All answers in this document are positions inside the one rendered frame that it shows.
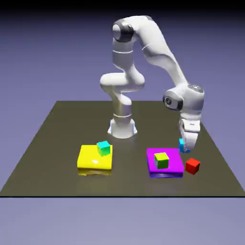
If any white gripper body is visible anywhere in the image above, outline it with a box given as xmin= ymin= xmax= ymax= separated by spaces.
xmin=179 ymin=119 xmax=201 ymax=150

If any small blue cube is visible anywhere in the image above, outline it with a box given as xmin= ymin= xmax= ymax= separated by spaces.
xmin=178 ymin=138 xmax=191 ymax=154

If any small red cube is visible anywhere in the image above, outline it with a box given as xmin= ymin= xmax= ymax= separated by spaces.
xmin=185 ymin=157 xmax=201 ymax=175

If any small lime green cube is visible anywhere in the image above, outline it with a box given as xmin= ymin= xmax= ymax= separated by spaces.
xmin=154 ymin=152 xmax=170 ymax=170

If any small teal green cube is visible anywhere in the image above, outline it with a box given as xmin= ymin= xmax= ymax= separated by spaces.
xmin=96 ymin=141 xmax=111 ymax=157

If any large magenta box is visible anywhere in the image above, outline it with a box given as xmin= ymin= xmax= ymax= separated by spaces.
xmin=146 ymin=147 xmax=185 ymax=174

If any large yellow box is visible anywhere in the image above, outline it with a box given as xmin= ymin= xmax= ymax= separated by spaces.
xmin=77 ymin=145 xmax=113 ymax=170

